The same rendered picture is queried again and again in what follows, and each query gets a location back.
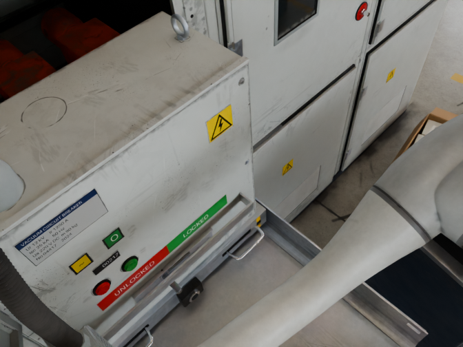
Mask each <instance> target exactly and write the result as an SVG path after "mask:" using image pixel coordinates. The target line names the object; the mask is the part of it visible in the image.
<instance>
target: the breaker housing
mask: <svg viewBox="0 0 463 347"><path fill-rule="evenodd" d="M171 17H172V16H170V15H168V14H167V13H165V12H163V11H161V12H159V13H158V14H155V15H154V16H153V17H150V18H149V19H147V20H145V21H144V22H142V23H140V24H138V25H136V26H134V27H133V28H131V29H129V30H128V31H126V32H124V33H122V34H120V35H119V36H117V37H115V38H114V39H112V40H110V41H108V42H107V43H105V44H103V45H101V46H100V47H98V48H96V49H95V50H92V51H91V52H89V53H87V54H86V55H84V56H82V57H81V58H79V59H77V60H75V61H73V62H71V63H70V64H68V65H66V66H65V67H62V68H61V69H60V70H57V71H56V72H54V73H52V74H51V75H49V76H47V77H45V78H43V79H42V80H40V81H38V82H37V83H35V84H33V85H31V86H29V87H28V88H26V89H24V90H23V91H21V92H19V93H18V94H15V95H14V96H12V97H10V98H9V99H7V100H5V101H4V102H2V103H0V159H1V160H3V161H4V162H6V163H7V164H9V165H10V166H11V168H12V169H13V170H14V172H15V173H16V174H17V175H18V177H20V179H21V180H22V182H23V192H22V194H21V197H20V198H19V199H18V200H17V202H16V203H15V204H14V205H12V206H11V207H10V208H9V209H6V210H5V211H2V212H1V213H0V237H1V236H3V235H4V234H6V233H7V232H8V231H10V230H11V229H13V228H14V227H16V226H17V225H18V224H20V223H21V222H23V221H24V220H26V219H27V218H29V217H30V216H31V215H32V214H34V213H36V212H37V211H38V210H39V209H41V208H43V207H44V206H45V205H47V204H48V203H50V202H51V201H53V200H54V199H55V198H57V197H58V196H60V195H61V194H62V193H64V192H65V191H67V190H68V189H69V188H71V187H73V186H74V185H75V184H76V183H78V182H79V181H81V180H82V179H84V178H85V177H86V176H88V175H90V174H91V173H92V172H93V171H95V170H97V169H98V168H99V167H101V166H102V165H104V164H105V163H106V162H108V161H109V160H111V159H112V158H113V157H115V156H116V155H118V154H119V153H121V152H122V151H123V150H125V149H127V148H128V147H129V146H130V145H132V144H133V143H135V142H136V141H138V140H139V139H140V138H142V137H144V136H145V135H146V134H148V133H149V132H151V131H152V130H153V129H155V128H156V127H158V126H159V125H160V124H162V123H163V122H165V121H166V120H167V119H169V118H170V117H172V116H173V115H175V114H176V113H177V112H179V111H181V110H182V109H183V108H184V107H186V106H187V105H189V104H190V103H192V102H193V101H195V100H196V99H197V98H199V97H200V96H202V95H203V94H204V93H205V92H207V91H209V90H210V89H211V88H213V87H214V86H216V85H217V84H219V83H220V82H221V81H223V80H224V79H226V78H227V77H228V76H230V75H231V74H233V73H234V72H235V71H237V70H239V69H240V68H241V67H242V66H244V65H246V64H247V63H248V70H249V59H248V58H247V57H245V56H243V57H241V56H240V55H238V54H236V53H235V52H232V51H231V50H229V49H227V48H226V47H224V46H222V45H221V44H219V43H217V42H215V41H213V40H212V39H210V38H208V37H207V36H205V35H204V34H201V33H200V32H198V31H196V30H195V29H193V28H191V27H189V26H188V27H189V36H188V38H187V39H185V40H184V41H179V40H178V38H177V34H176V33H175V31H174V29H173V27H172V24H171ZM249 98H250V112H251V93H250V77H249ZM251 141H252V156H253V170H254V154H253V138H252V123H251ZM254 199H255V184H254ZM255 212H256V199H255Z"/></svg>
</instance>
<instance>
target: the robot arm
mask: <svg viewBox="0 0 463 347"><path fill-rule="evenodd" d="M440 233H442V234H443V235H445V236H446V237H447V238H448V239H450V240H452V241H453V242H454V243H456V244H457V245H458V246H459V247H460V248H462V249H463V114H460V115H459V116H456V117H455V118H452V119H451V120H448V121H446V122H445V123H443V124H442V125H440V126H439V127H436V128H435V129H434V130H432V131H431V132H429V133H428V134H427V135H425V136H423V137H422V138H421V139H419V141H417V142H416V143H414V144H413V145H412V146H411V147H409V148H408V149H407V150H406V151H405V152H404V153H403V154H402V155H401V156H399V157H398V158H397V159H396V160H395V161H394V162H393V163H392V164H391V165H390V166H389V168H388V169H387V170H386V171H385V172H384V173H383V175H382V176H381V177H380V178H379V179H378V181H377V182H376V183H375V184H374V185H373V186H372V188H370V190H368V192H367V193H366V194H365V196H364V197H363V199H362V200H361V201H360V203H359V204H358V206H357V207H356V208H355V210H354V211H353V213H352V214H351V215H350V216H349V218H348V219H347V220H346V222H345V223H344V224H343V225H342V226H341V228H340V229H339V231H338V232H337V233H336V234H335V235H334V236H333V238H332V239H331V240H330V241H329V243H328V244H327V245H326V246H325V247H324V248H323V250H321V252H319V254H317V256H316V257H315V258H314V259H312V260H311V261H310V262H309V263H308V264H307V265H305V266H304V267H303V268H302V269H300V270H299V271H298V272H297V273H296V274H294V275H293V276H292V277H290V278H289V279H288V280H287V281H285V282H284V283H282V284H281V285H280V286H279V287H277V288H276V289H274V290H273V291H272V292H270V293H269V294H268V295H266V296H265V297H263V298H262V299H261V300H259V301H258V302H256V303H255V304H254V305H253V306H251V307H250V308H248V309H247V310H246V311H245V312H243V313H242V314H240V315H239V316H238V317H236V318H235V319H233V320H232V321H231V322H230V323H228V324H227V325H225V326H224V327H222V328H221V329H220V330H219V331H217V332H216V333H214V334H213V335H212V336H211V337H209V338H208V339H206V340H205V341H204V342H203V343H201V344H199V345H198V346H197V347H279V345H281V344H282V343H284V342H285V341H287V340H288V339H289V338H290V337H292V336H293V335H295V334H296V333H297V332H298V331H299V330H301V329H302V328H304V327H305V326H306V325H307V324H309V323H310V322H312V321H313V320H314V319H315V318H317V317H318V316H319V315H321V314H322V313H323V312H325V311H326V310H327V309H328V308H329V307H331V306H332V305H333V304H335V303H336V302H337V301H338V300H339V299H341V298H342V297H344V296H345V295H346V294H347V293H349V292H350V291H352V290H353V289H354V288H356V287H357V286H359V285H360V284H361V283H363V282H364V281H366V280H367V279H369V278H370V277H372V276H373V275H375V274H376V273H378V272H380V271H381V270H382V269H385V268H386V267H388V266H389V265H391V264H393V263H394V262H396V261H397V260H399V259H400V258H402V257H404V256H406V255H408V254H410V253H411V252H413V251H415V250H416V249H418V248H420V247H421V246H424V245H425V244H426V243H427V242H429V241H430V240H432V239H433V238H434V237H435V236H437V235H438V234H440Z"/></svg>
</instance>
